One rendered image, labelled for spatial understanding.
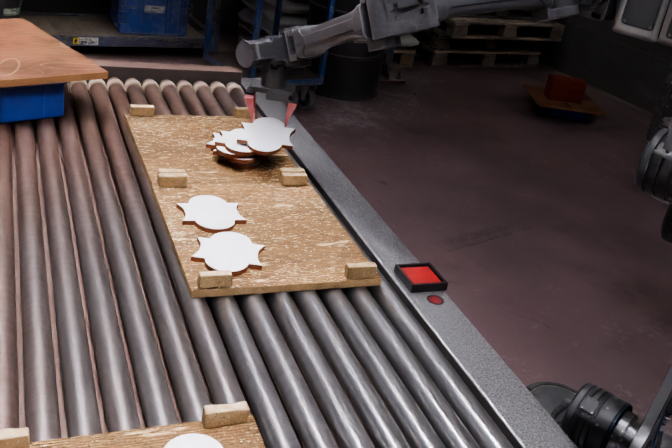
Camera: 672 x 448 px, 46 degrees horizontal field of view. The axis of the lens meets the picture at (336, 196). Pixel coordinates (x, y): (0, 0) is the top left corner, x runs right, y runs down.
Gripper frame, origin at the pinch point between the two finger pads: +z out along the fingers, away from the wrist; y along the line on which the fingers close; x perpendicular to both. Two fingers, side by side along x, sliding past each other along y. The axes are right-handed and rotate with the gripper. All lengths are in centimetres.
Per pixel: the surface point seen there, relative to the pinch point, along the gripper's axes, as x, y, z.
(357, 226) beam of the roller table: -24.8, 22.1, 11.6
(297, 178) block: -13.6, 8.2, 7.2
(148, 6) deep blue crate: 388, -114, 59
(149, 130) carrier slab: 6.2, -28.8, 8.0
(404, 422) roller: -84, 28, 13
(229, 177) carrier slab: -14.3, -6.6, 8.8
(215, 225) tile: -39.6, -5.8, 8.1
